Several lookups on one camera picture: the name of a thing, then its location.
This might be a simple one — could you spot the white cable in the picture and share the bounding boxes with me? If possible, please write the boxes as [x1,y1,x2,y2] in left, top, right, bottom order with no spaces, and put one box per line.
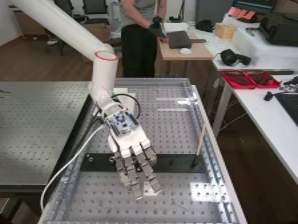
[39,123,108,212]

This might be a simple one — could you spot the cardboard box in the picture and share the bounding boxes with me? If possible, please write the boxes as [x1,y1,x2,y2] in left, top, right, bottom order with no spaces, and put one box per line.
[213,22,238,41]

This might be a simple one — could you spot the thin stick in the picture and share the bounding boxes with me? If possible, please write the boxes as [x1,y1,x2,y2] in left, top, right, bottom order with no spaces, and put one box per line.
[193,121,210,168]

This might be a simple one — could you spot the black bag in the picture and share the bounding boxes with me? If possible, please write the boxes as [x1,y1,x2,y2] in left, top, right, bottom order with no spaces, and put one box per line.
[258,12,298,47]

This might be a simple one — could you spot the clear box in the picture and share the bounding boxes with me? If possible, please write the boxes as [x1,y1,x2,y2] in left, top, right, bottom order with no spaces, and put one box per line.
[37,78,248,224]

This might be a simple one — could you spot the black keyboard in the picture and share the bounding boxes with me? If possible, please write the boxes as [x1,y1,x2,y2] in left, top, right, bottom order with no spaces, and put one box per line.
[273,92,298,127]

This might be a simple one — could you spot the wooden desk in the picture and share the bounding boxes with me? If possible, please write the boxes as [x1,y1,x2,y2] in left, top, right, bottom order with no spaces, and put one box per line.
[156,29,216,80]

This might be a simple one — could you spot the person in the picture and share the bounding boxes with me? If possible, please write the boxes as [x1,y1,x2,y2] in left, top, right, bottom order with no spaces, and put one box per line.
[119,0,170,80]

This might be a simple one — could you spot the black cable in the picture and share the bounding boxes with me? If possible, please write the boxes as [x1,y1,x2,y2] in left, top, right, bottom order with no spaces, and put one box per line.
[109,93,142,120]

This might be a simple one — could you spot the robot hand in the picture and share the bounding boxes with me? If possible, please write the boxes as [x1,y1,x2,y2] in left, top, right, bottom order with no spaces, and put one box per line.
[103,105,164,201]

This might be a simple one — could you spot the white desk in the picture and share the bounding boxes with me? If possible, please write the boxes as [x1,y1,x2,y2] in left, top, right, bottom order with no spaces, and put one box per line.
[190,19,298,185]

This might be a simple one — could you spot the black headphones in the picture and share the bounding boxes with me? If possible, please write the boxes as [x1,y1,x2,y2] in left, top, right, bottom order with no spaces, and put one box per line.
[220,48,253,67]

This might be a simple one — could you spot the red tray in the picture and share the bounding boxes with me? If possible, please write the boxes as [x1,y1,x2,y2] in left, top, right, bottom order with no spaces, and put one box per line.
[221,70,258,90]
[246,69,282,89]

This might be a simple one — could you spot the black plate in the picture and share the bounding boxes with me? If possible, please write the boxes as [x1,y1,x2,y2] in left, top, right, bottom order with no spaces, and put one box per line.
[80,152,208,174]

